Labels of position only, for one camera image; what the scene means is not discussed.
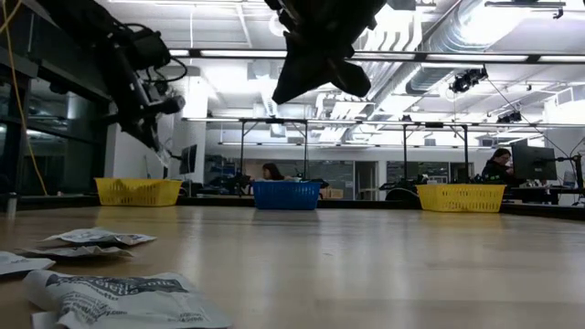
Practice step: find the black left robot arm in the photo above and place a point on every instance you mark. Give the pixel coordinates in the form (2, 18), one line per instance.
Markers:
(91, 27)

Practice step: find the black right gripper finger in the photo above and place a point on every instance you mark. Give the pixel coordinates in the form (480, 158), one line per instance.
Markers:
(354, 80)
(301, 73)

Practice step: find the brown cardboard box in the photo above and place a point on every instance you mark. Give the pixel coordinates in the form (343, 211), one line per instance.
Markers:
(332, 193)

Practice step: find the black computer monitor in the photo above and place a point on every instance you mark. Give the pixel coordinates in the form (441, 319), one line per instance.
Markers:
(532, 162)

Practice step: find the person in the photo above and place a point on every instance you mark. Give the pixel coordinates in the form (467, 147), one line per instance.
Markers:
(272, 172)
(497, 169)

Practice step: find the small grey cylinder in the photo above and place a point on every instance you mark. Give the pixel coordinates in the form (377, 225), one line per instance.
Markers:
(11, 204)

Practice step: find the black glass partition frame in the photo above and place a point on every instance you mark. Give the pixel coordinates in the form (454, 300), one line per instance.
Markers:
(73, 87)

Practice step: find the silver ceiling duct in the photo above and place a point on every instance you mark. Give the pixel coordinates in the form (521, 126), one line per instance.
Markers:
(434, 45)

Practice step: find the black office chair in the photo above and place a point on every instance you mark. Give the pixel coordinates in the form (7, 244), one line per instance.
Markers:
(401, 195)

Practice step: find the black wall monitor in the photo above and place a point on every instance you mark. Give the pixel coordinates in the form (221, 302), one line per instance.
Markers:
(188, 158)

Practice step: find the long ceiling light rail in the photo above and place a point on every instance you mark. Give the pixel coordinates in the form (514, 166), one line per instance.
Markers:
(457, 57)

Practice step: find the yellow plastic basket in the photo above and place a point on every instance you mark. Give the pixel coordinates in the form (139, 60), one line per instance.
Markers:
(460, 197)
(139, 192)

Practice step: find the blue plastic basket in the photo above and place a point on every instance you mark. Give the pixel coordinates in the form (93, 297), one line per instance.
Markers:
(286, 196)

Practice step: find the black ceiling spotlights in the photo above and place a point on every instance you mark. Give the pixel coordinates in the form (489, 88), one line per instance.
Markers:
(466, 81)
(509, 118)

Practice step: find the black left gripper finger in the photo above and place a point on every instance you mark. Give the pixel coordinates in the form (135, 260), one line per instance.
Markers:
(150, 139)

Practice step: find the black metal rig frame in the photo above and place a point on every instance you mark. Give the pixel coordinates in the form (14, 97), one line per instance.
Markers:
(404, 155)

